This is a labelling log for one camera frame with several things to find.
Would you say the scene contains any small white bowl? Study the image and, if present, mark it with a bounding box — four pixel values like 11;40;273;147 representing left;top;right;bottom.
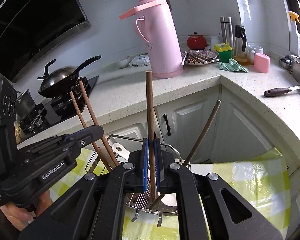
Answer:
114;56;130;69

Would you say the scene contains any black wok with lid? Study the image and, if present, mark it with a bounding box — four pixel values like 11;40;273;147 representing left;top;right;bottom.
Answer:
37;55;102;98

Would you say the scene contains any red enamel pot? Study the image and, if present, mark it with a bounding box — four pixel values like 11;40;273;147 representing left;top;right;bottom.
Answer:
187;32;207;50

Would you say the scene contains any steel vacuum bottle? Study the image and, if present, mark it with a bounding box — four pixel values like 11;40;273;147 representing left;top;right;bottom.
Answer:
220;16;234;47

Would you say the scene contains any white ceramic spoon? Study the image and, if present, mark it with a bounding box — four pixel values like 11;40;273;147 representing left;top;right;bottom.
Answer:
111;142;130;161

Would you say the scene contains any plate of chopsticks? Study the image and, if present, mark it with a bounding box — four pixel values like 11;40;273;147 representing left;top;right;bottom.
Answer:
181;50;219;66

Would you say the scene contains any green white checkered tablecloth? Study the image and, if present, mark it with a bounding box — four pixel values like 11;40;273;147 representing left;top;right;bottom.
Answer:
48;147;292;240

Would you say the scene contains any black range hood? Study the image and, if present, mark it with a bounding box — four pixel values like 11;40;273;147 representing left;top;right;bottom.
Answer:
0;0;91;82

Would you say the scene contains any white packet on counter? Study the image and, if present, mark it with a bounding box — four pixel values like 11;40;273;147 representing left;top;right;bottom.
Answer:
129;54;150;67

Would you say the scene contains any glass oil dispenser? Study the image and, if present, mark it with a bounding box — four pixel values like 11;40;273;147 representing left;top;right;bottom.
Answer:
233;24;250;67

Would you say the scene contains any pink thermos flask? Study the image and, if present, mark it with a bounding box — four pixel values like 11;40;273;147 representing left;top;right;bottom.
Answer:
119;0;184;79

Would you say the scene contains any pink plastic cup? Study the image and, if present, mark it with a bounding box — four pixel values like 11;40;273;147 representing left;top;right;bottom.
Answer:
254;53;270;74

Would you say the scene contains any teal dish cloth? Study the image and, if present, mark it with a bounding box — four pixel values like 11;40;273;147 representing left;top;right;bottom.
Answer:
218;59;249;73

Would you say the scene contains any person's left hand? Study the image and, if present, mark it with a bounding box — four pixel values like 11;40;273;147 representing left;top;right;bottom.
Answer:
0;190;53;231

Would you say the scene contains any spray bottle yellow trigger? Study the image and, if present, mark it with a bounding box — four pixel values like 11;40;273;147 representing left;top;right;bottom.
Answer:
288;11;300;56

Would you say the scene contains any black handled knife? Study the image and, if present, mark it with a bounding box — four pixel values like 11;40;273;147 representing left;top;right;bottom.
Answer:
263;85;300;98

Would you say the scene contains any green yellow container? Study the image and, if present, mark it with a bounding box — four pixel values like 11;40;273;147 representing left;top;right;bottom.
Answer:
213;43;232;63

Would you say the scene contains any black gas stove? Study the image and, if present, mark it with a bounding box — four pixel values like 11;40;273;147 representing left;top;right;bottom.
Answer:
19;76;98;139

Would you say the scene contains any steel wire utensil caddy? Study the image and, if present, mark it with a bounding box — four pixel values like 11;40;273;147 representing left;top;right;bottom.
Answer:
85;134;183;228

